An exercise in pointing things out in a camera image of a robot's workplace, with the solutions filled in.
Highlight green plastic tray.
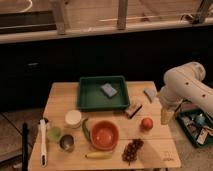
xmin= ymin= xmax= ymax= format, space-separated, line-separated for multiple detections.
xmin=77 ymin=76 xmax=130 ymax=111

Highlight orange bowl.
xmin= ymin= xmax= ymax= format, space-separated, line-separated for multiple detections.
xmin=90 ymin=120 xmax=119 ymax=151

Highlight green bin with clutter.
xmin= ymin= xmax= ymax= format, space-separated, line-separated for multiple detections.
xmin=176 ymin=109 xmax=213 ymax=148

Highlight black pole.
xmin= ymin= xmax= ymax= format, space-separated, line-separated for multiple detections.
xmin=22 ymin=123 xmax=28 ymax=171

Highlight green chili pepper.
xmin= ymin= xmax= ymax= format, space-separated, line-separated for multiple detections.
xmin=82 ymin=118 xmax=91 ymax=142

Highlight grey wedge object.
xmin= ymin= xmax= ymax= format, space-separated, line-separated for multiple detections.
xmin=144 ymin=88 xmax=157 ymax=103

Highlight blue sponge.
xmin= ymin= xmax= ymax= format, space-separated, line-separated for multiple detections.
xmin=101 ymin=83 xmax=117 ymax=98

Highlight brown black block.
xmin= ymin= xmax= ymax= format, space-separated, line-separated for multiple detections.
xmin=125 ymin=103 xmax=142 ymax=119

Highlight green plastic cup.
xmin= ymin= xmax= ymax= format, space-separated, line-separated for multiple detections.
xmin=47 ymin=126 xmax=61 ymax=142

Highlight small metal cup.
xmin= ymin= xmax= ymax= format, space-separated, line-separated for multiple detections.
xmin=59 ymin=134 xmax=74 ymax=152

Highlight yellow banana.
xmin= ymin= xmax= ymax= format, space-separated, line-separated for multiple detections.
xmin=85 ymin=151 xmax=112 ymax=159

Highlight red apple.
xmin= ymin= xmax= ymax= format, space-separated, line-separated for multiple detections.
xmin=141 ymin=117 xmax=153 ymax=131

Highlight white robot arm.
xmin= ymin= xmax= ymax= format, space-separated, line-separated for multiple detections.
xmin=158 ymin=62 xmax=213 ymax=125

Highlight dark red grapes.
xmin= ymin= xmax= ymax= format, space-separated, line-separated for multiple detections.
xmin=122 ymin=139 xmax=144 ymax=163

